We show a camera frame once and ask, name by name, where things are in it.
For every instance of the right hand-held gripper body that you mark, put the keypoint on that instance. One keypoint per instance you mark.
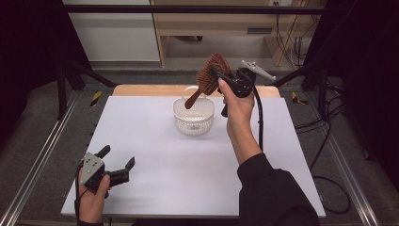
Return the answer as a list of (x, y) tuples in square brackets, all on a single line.
[(243, 83)]

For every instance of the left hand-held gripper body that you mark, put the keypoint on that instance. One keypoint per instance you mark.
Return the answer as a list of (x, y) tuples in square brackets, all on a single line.
[(92, 169)]

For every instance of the wooden hairbrush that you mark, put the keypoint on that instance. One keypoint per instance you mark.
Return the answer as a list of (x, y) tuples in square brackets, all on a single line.
[(205, 77)]

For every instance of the white slotted plastic basket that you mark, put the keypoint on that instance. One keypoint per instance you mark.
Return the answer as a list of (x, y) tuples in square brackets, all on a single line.
[(194, 121)]

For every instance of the person's right hand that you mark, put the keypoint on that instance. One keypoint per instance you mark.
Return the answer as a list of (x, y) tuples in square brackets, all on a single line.
[(240, 113)]

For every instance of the person's left hand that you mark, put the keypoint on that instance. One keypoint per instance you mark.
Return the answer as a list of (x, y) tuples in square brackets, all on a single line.
[(91, 204)]

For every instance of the white corrugated board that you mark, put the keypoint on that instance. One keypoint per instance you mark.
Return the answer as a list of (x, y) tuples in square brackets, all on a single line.
[(163, 163)]

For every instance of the yellow black tape strip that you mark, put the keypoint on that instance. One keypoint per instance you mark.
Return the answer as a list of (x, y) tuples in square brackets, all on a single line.
[(296, 99), (96, 98)]

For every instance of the light wooden desk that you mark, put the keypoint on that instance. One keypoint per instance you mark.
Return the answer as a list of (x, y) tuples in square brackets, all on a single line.
[(204, 23)]

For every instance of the black stand legs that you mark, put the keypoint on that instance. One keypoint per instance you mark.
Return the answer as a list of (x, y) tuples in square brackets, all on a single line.
[(321, 84), (61, 91)]

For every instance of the white cabinet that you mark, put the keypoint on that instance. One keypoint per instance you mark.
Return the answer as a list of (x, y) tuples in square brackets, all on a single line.
[(116, 34)]

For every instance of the black curtain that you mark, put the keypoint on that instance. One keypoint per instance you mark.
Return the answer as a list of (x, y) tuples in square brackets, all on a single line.
[(28, 56), (363, 78)]

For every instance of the aluminium frame rail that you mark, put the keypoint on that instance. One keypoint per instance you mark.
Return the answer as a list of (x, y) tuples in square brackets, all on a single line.
[(34, 169), (351, 179)]

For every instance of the black horizontal frame bar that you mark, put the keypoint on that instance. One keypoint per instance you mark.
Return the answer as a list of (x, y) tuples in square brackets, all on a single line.
[(188, 8)]

